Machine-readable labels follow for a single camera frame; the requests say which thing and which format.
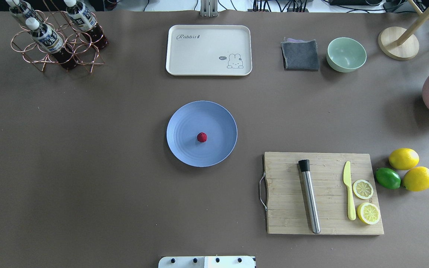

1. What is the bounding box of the steel muddler black tip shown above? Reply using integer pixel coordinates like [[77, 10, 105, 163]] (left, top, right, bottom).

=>
[[298, 159, 321, 234]]

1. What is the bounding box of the wooden cutting board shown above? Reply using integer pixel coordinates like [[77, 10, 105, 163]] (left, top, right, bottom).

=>
[[263, 151, 384, 235]]

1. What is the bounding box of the lemon half slice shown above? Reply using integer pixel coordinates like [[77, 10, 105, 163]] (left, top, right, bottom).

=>
[[352, 179, 374, 200], [356, 202, 380, 224]]

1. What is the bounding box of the yellow lemon far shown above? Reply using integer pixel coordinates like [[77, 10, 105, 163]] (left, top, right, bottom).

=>
[[388, 148, 419, 170]]

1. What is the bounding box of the blue round plate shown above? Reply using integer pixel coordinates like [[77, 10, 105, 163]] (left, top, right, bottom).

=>
[[166, 100, 237, 167]]

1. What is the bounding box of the green ceramic bowl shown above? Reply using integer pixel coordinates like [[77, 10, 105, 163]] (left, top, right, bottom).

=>
[[326, 37, 367, 73]]

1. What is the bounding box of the lemon half slice upper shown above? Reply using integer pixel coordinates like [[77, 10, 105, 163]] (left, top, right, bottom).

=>
[[352, 179, 374, 200]]

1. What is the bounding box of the yellow lemon near lime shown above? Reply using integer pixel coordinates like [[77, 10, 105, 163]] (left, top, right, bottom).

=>
[[402, 166, 429, 192]]

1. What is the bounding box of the cream rabbit tray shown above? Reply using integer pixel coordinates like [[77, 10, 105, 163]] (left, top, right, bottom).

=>
[[165, 25, 252, 76]]

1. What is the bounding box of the lemon half slice lower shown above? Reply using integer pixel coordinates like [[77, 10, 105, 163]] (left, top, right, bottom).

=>
[[356, 202, 380, 224]]

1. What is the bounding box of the yellow plastic knife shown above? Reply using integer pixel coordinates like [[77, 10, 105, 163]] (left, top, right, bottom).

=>
[[343, 161, 356, 221]]

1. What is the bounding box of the green lime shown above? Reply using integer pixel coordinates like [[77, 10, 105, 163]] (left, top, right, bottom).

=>
[[375, 167, 401, 189]]

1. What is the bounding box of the copper wire bottle rack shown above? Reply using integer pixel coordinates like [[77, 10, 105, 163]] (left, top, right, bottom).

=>
[[10, 10, 105, 73]]

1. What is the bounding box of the red strawberry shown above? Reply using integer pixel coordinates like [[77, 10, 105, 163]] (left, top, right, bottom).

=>
[[196, 132, 207, 143]]

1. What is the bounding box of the dark drink bottle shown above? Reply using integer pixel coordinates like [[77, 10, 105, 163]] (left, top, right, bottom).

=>
[[6, 0, 43, 28], [26, 17, 78, 70], [64, 0, 108, 49]]

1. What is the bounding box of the wooden cup tree stand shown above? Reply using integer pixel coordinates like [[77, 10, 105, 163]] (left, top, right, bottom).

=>
[[378, 0, 429, 61]]

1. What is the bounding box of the grey folded cloth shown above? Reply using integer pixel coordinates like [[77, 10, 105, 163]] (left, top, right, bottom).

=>
[[281, 38, 320, 71]]

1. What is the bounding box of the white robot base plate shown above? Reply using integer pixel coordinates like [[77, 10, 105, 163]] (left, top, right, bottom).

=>
[[158, 255, 257, 268]]

